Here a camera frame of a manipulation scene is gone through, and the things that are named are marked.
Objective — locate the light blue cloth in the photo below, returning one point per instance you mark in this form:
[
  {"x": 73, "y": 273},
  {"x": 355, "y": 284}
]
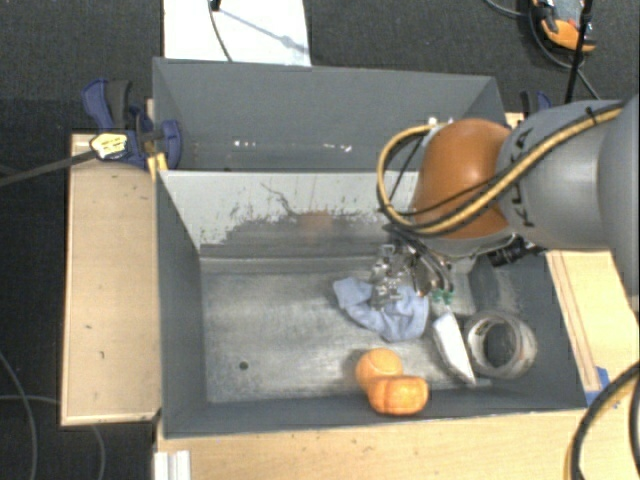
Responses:
[{"x": 395, "y": 320}]

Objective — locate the white wedge-shaped block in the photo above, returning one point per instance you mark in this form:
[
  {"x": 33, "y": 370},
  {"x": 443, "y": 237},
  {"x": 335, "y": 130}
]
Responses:
[{"x": 452, "y": 343}]

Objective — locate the orange ball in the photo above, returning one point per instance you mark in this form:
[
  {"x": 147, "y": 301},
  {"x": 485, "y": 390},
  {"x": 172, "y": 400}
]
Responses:
[{"x": 377, "y": 365}]

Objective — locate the grey metal bin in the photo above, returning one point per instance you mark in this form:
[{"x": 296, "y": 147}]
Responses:
[{"x": 280, "y": 313}]

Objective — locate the orange toy pumpkin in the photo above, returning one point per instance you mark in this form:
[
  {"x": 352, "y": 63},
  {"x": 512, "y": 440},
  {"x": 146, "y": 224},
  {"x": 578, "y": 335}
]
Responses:
[{"x": 400, "y": 395}]

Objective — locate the clear tape roll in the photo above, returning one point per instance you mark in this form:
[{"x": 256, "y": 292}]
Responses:
[{"x": 522, "y": 353}]

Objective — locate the pale wood board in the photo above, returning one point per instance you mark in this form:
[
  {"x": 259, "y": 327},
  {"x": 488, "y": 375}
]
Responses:
[{"x": 110, "y": 288}]

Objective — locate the black cylinder on white bracket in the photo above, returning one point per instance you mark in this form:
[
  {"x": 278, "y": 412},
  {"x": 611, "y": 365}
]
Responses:
[{"x": 510, "y": 255}]

